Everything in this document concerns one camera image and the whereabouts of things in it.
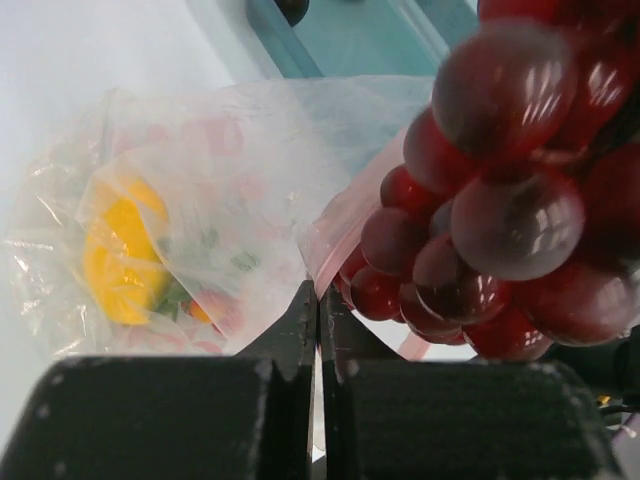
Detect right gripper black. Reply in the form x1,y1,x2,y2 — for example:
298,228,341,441
544,269,640,451

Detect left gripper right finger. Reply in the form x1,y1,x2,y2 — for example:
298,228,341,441
319,291,639,479

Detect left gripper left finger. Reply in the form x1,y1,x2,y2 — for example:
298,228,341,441
1,282,318,479

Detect red cherries with green leaves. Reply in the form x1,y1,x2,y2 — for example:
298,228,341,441
154,227,261,341

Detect purple grape bunch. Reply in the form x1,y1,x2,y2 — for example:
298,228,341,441
335,1,639,361

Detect yellow mango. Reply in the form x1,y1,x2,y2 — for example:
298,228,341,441
82,178,170,326

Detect clear zip bag red dots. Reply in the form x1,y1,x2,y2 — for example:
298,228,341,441
1,75,433,359

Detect teal transparent plastic tray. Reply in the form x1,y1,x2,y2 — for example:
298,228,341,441
246,0,478,78

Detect dark brown round fruit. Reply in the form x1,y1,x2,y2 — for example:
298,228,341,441
275,0,310,27

